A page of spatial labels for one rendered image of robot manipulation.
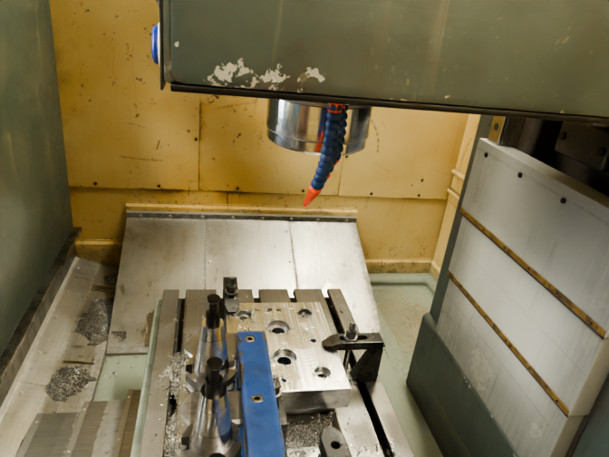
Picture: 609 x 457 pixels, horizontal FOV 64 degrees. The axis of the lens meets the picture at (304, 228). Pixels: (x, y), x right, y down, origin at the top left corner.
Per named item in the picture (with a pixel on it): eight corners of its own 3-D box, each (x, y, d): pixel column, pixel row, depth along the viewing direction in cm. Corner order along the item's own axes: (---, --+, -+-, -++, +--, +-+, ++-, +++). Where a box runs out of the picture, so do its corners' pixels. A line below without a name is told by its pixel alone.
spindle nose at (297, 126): (385, 156, 73) (401, 73, 68) (285, 158, 67) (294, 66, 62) (340, 128, 86) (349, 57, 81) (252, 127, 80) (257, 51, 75)
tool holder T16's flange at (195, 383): (238, 397, 60) (239, 382, 59) (187, 403, 58) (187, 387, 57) (231, 363, 65) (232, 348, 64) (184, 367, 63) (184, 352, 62)
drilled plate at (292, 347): (228, 413, 90) (229, 393, 88) (224, 320, 116) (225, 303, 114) (347, 407, 95) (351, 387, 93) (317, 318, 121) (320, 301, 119)
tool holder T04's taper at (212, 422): (236, 453, 49) (239, 403, 47) (191, 461, 48) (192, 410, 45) (229, 420, 53) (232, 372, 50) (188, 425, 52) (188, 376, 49)
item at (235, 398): (178, 431, 53) (178, 425, 53) (180, 395, 58) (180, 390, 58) (243, 427, 55) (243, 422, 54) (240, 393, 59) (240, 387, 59)
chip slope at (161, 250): (94, 397, 131) (86, 318, 120) (130, 271, 191) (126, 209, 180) (402, 383, 150) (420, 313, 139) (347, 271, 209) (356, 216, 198)
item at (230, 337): (183, 363, 63) (183, 358, 63) (185, 336, 68) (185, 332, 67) (237, 361, 64) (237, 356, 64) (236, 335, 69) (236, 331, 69)
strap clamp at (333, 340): (319, 384, 106) (327, 327, 99) (315, 373, 109) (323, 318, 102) (376, 381, 108) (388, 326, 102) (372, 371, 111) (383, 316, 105)
